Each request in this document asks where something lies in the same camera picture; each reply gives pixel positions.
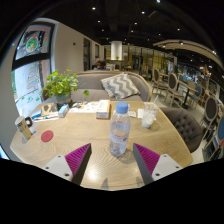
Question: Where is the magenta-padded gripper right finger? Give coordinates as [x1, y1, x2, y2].
[132, 143, 184, 186]

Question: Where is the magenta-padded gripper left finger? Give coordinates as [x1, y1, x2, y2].
[42, 143, 93, 186]

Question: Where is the clear blue-capped water bottle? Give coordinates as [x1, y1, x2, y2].
[109, 101, 132, 158]

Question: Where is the flat round red coaster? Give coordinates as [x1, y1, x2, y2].
[40, 129, 55, 144]

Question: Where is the clear plastic cup with straw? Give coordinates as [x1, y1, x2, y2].
[141, 94, 160, 129]

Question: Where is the grey tufted armchair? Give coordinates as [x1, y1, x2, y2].
[159, 106, 204, 154]

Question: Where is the light blue small carton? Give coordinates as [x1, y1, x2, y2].
[58, 103, 70, 118]

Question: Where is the printed paper leaflet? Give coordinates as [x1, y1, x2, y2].
[69, 101, 101, 114]

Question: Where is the white cardboard box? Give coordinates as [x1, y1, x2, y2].
[95, 99, 112, 120]

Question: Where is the brown printed card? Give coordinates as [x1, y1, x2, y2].
[40, 102, 59, 118]

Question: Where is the flat blue white box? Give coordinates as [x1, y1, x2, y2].
[30, 109, 43, 121]

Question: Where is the green potted plant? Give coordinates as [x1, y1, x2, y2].
[41, 68, 90, 107]

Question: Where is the grey curved sofa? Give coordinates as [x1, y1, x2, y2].
[41, 70, 154, 104]

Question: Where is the grey white chevron cushion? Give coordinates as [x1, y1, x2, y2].
[100, 72, 141, 100]

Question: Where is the group of dining chairs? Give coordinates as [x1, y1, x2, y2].
[151, 68, 224, 161]

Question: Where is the person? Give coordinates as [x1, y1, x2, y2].
[93, 58, 108, 72]

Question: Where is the window with festive decals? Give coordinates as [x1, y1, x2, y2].
[11, 22, 56, 118]

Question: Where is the white round pillar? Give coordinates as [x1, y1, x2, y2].
[110, 40, 123, 61]

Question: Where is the group of ceiling lights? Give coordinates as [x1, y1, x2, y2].
[89, 0, 218, 56]

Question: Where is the white mug with black handle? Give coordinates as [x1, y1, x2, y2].
[14, 115, 36, 140]

